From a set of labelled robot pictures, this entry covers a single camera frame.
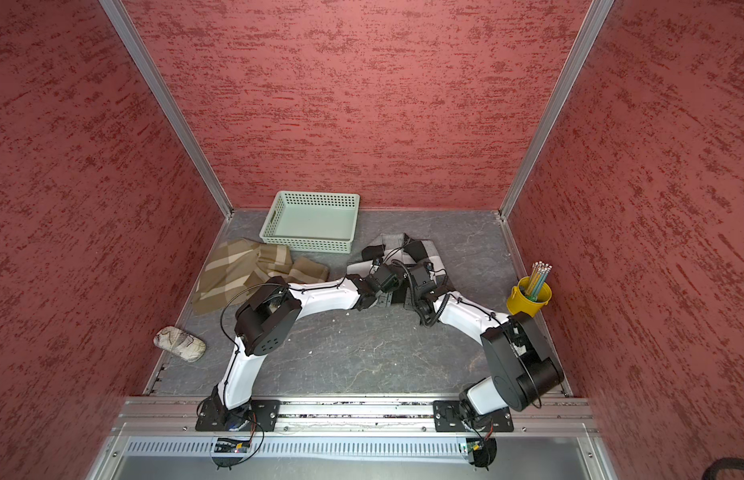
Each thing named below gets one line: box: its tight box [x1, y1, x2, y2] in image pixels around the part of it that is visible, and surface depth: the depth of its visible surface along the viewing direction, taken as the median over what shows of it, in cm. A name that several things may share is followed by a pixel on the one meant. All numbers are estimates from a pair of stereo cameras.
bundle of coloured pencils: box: [525, 261, 553, 302], surface depth 87 cm
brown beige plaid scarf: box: [191, 238, 331, 313], surface depth 102 cm
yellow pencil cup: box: [506, 276, 552, 317], surface depth 89 cm
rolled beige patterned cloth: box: [153, 326, 207, 363], surface depth 85 cm
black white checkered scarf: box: [347, 233, 455, 304], surface depth 79 cm
